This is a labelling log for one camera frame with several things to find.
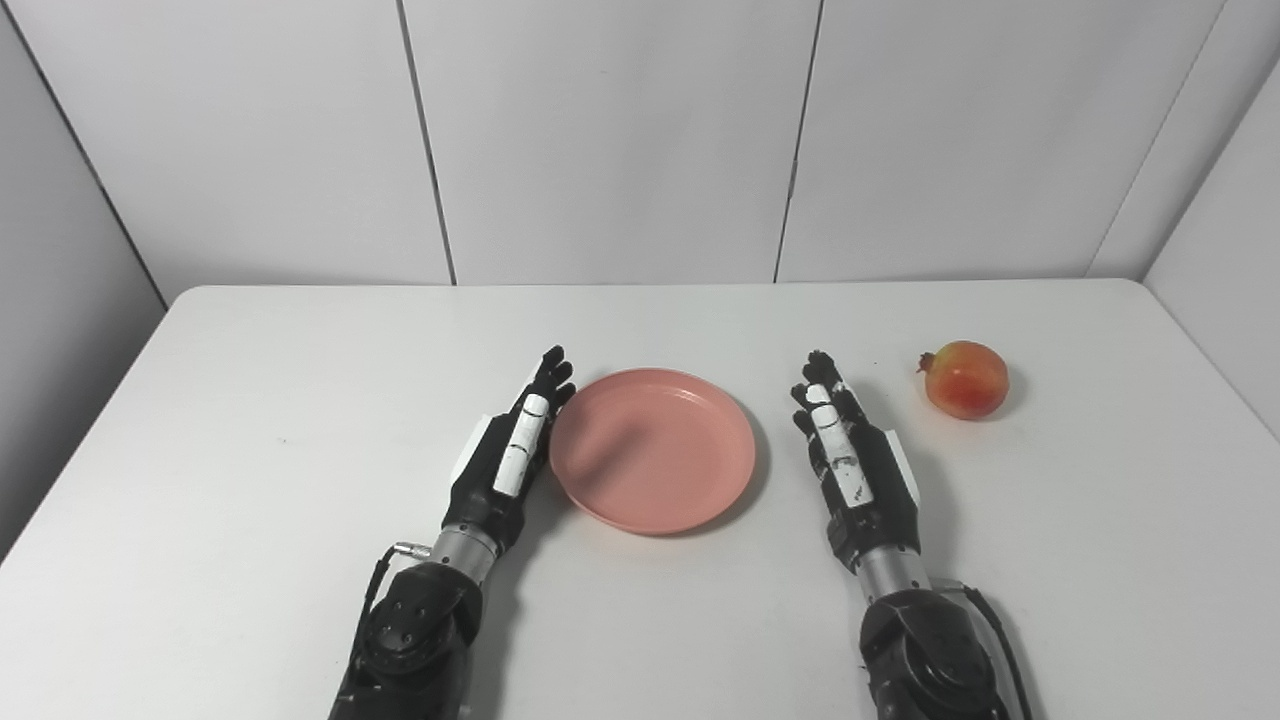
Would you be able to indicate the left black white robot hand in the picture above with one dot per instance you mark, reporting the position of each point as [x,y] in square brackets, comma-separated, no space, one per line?
[510,460]

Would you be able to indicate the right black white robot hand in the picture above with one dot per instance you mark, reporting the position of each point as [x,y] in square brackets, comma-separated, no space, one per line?
[855,470]

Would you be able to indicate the red yellow pomegranate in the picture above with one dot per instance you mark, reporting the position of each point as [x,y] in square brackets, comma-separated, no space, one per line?
[965,380]

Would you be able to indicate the pink round plate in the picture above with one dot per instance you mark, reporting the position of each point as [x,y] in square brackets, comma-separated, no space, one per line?
[652,450]

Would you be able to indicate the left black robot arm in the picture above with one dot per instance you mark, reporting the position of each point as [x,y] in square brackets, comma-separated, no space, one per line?
[420,630]

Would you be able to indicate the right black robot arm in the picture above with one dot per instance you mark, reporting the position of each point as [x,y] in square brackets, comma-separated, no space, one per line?
[930,650]

